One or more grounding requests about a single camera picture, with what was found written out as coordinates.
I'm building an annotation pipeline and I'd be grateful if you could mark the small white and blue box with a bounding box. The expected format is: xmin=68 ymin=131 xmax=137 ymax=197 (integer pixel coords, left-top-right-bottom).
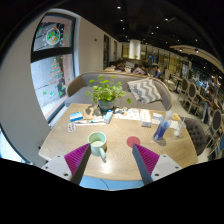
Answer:
xmin=151 ymin=112 xmax=164 ymax=125

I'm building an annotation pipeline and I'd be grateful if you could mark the dark grey tufted chair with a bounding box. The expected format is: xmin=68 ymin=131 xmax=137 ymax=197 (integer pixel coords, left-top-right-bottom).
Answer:
xmin=183 ymin=116 xmax=209 ymax=157

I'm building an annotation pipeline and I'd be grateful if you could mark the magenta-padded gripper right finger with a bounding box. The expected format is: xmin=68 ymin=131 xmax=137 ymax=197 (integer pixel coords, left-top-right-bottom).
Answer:
xmin=131 ymin=143 xmax=183 ymax=187

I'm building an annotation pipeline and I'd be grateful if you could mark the white round column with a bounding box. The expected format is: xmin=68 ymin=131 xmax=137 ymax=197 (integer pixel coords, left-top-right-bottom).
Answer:
xmin=128 ymin=39 xmax=142 ymax=61

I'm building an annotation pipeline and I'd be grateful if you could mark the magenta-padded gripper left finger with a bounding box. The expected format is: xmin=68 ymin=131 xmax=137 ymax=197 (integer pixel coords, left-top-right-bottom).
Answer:
xmin=41 ymin=143 xmax=92 ymax=186

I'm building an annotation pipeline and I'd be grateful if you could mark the dark-framed window with decorations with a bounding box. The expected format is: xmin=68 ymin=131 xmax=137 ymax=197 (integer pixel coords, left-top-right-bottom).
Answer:
xmin=30 ymin=12 xmax=77 ymax=122

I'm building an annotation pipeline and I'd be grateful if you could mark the green potted plant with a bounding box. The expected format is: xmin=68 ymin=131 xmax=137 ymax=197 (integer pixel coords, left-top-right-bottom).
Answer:
xmin=84 ymin=74 xmax=132 ymax=114

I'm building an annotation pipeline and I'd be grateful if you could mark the white and orange box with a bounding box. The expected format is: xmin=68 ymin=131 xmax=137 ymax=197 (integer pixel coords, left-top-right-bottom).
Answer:
xmin=139 ymin=109 xmax=153 ymax=128

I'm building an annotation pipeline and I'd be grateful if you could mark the group of dining chairs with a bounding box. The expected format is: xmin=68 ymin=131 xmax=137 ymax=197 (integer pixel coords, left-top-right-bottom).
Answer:
xmin=176 ymin=77 xmax=224 ymax=158

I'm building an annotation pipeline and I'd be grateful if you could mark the small light blue box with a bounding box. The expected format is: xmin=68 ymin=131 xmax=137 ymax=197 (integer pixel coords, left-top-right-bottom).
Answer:
xmin=103 ymin=110 xmax=114 ymax=125

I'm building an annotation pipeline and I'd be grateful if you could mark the grey curved sofa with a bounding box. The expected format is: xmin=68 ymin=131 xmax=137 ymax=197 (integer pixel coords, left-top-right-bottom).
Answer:
xmin=64 ymin=71 xmax=174 ymax=112

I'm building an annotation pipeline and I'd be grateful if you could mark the clear plastic cup with straw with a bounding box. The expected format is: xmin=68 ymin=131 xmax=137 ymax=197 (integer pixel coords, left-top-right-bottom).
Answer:
xmin=173 ymin=116 xmax=187 ymax=138

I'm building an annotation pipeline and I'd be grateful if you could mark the flat round red coaster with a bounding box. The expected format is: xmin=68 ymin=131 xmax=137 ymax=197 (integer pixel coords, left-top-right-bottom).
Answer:
xmin=126 ymin=135 xmax=142 ymax=149

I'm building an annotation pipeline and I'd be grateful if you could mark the pill blister pack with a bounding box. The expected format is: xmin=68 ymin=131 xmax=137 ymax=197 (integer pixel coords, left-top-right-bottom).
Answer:
xmin=67 ymin=122 xmax=77 ymax=133

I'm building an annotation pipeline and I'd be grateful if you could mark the white paper napkin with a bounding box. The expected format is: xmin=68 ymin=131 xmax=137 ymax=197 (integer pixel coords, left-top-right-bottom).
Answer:
xmin=168 ymin=119 xmax=183 ymax=131

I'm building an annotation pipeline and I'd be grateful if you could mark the clear bottle with blue drink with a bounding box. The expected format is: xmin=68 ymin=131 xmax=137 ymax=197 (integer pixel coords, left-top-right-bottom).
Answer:
xmin=152 ymin=109 xmax=174 ymax=144

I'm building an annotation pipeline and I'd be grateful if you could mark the light green ceramic mug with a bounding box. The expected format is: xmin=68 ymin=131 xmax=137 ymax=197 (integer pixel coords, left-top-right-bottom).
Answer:
xmin=87 ymin=131 xmax=108 ymax=161

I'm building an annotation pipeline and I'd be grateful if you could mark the grey zigzag cushion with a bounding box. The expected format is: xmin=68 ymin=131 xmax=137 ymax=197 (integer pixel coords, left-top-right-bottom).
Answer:
xmin=126 ymin=77 xmax=163 ymax=105

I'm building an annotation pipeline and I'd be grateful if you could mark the person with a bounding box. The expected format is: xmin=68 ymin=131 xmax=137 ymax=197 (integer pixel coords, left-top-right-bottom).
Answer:
xmin=149 ymin=63 xmax=163 ymax=79
xmin=113 ymin=58 xmax=128 ymax=72
xmin=132 ymin=61 xmax=151 ymax=76

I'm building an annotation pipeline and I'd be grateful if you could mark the flat blue box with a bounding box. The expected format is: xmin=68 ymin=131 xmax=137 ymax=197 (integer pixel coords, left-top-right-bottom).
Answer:
xmin=69 ymin=111 xmax=84 ymax=122

